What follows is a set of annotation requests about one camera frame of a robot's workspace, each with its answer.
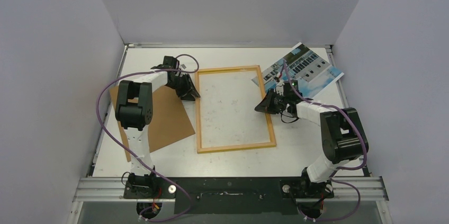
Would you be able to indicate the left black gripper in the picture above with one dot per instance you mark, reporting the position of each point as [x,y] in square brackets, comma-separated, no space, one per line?
[189,92]

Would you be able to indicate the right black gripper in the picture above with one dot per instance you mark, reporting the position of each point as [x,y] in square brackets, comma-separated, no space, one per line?
[273,101]

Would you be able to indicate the blue building photo print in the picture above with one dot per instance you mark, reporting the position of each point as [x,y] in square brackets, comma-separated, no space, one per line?
[310,67]

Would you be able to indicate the yellow wooden picture frame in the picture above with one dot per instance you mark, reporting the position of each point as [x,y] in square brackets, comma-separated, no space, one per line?
[208,150]

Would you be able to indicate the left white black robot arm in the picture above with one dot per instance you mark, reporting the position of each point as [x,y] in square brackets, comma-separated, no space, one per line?
[134,111]

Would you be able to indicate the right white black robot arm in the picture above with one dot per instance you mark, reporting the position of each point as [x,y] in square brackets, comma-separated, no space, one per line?
[342,136]

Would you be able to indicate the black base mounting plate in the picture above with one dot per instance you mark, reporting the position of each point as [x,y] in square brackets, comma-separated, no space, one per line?
[228,195]

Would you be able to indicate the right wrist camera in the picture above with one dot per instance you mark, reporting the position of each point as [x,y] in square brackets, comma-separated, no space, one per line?
[288,88]

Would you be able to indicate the aluminium front rail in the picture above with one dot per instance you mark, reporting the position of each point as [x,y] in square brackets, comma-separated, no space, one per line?
[111,189]

